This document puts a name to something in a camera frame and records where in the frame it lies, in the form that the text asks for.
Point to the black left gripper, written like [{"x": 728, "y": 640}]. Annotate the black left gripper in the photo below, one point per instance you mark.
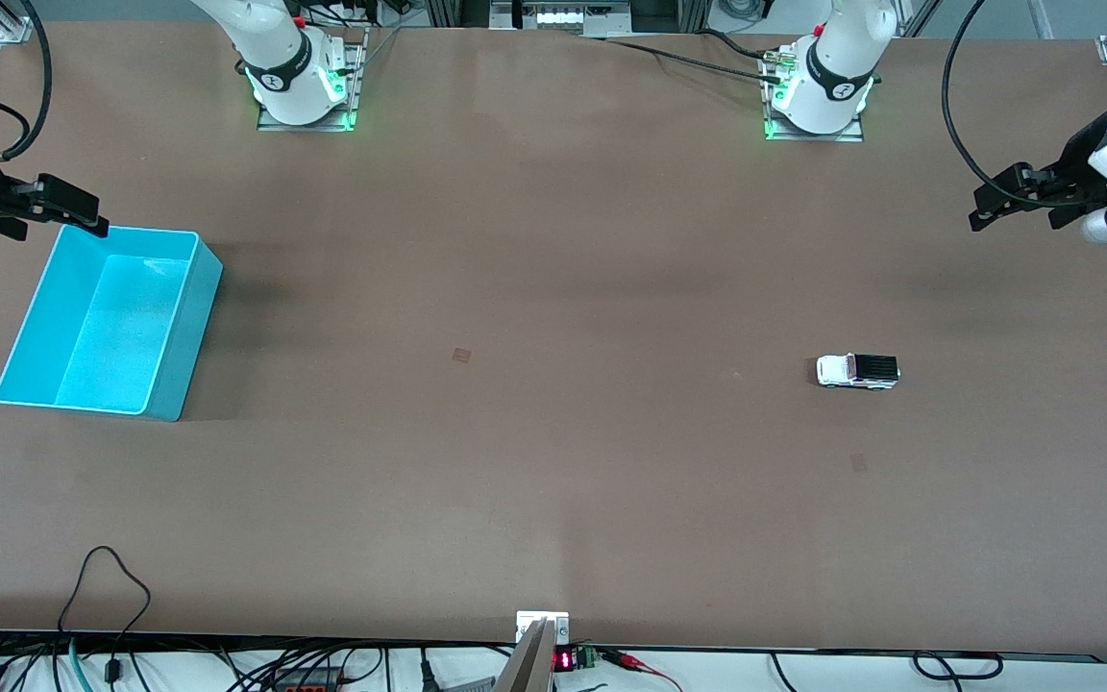
[{"x": 1078, "y": 160}]

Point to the white jeep toy black roof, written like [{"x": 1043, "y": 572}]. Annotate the white jeep toy black roof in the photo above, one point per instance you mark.
[{"x": 837, "y": 370}]

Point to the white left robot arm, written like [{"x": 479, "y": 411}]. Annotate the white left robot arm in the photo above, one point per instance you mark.
[{"x": 837, "y": 67}]

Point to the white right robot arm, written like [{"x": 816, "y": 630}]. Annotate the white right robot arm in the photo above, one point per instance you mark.
[{"x": 275, "y": 58}]

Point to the cyan plastic bin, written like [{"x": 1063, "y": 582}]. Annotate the cyan plastic bin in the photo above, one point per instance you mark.
[{"x": 111, "y": 336}]

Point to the lit control box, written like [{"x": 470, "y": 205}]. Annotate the lit control box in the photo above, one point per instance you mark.
[{"x": 563, "y": 17}]

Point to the red digit display module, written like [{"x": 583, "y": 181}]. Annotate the red digit display module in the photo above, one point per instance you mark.
[{"x": 565, "y": 660}]

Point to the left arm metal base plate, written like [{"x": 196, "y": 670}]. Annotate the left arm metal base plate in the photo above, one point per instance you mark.
[{"x": 851, "y": 135}]

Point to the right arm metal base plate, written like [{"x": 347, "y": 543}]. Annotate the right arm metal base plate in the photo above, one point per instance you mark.
[{"x": 358, "y": 77}]

